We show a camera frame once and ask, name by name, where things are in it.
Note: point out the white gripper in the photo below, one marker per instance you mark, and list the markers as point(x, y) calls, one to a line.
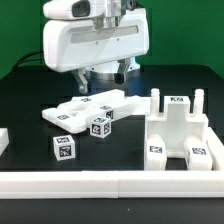
point(70, 45)

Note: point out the white chair seat part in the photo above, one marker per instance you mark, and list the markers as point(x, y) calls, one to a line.
point(179, 119)

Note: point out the white flat chair part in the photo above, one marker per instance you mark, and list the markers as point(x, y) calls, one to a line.
point(64, 120)

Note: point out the white bar part upper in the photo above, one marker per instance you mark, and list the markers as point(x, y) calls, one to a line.
point(82, 102)

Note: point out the white long bar part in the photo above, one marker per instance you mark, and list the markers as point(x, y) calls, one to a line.
point(114, 110)

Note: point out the white flat plate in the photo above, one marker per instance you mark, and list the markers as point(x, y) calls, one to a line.
point(142, 106)

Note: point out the white tagged cube middle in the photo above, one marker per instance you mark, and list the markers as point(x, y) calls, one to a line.
point(100, 127)

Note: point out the white tagged cube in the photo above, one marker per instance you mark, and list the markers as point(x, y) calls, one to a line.
point(100, 127)
point(64, 147)

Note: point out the white tagged cube front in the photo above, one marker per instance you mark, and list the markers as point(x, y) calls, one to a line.
point(64, 147)

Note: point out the white left fence piece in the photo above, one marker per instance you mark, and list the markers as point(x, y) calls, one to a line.
point(4, 139)

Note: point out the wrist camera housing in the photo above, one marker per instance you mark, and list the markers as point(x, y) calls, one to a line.
point(73, 9)

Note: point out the white front fence rail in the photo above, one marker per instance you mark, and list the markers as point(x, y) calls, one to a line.
point(111, 184)

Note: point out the white fence rail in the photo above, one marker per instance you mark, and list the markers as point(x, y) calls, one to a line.
point(111, 184)
point(216, 149)

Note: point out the white right fence rail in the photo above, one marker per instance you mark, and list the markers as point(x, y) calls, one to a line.
point(216, 149)

